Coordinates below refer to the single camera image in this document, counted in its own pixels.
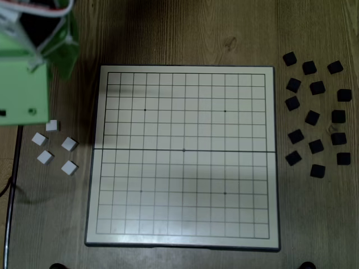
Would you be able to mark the black stand foot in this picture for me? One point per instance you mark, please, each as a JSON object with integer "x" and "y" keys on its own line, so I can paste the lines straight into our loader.
{"x": 57, "y": 266}
{"x": 307, "y": 265}

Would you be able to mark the white cube stone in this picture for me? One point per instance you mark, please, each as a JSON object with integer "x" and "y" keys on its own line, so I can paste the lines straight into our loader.
{"x": 39, "y": 139}
{"x": 69, "y": 167}
{"x": 69, "y": 144}
{"x": 53, "y": 126}
{"x": 45, "y": 157}

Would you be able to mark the white gridded go board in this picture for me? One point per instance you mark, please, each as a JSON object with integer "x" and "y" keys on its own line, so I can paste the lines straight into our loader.
{"x": 182, "y": 173}

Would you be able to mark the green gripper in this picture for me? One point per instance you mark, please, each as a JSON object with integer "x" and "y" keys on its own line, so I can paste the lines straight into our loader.
{"x": 23, "y": 92}

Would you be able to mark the black cube stone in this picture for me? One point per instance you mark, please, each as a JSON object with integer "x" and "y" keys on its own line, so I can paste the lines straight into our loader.
{"x": 312, "y": 117}
{"x": 338, "y": 138}
{"x": 309, "y": 67}
{"x": 316, "y": 146}
{"x": 292, "y": 103}
{"x": 293, "y": 85}
{"x": 317, "y": 87}
{"x": 289, "y": 58}
{"x": 344, "y": 95}
{"x": 338, "y": 116}
{"x": 296, "y": 136}
{"x": 293, "y": 158}
{"x": 335, "y": 67}
{"x": 344, "y": 158}
{"x": 317, "y": 171}

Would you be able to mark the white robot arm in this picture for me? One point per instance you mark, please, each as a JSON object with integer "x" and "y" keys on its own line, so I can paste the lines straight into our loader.
{"x": 8, "y": 16}

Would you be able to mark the dark table edge trim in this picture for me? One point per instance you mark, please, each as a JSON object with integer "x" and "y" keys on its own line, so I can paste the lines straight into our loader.
{"x": 16, "y": 152}

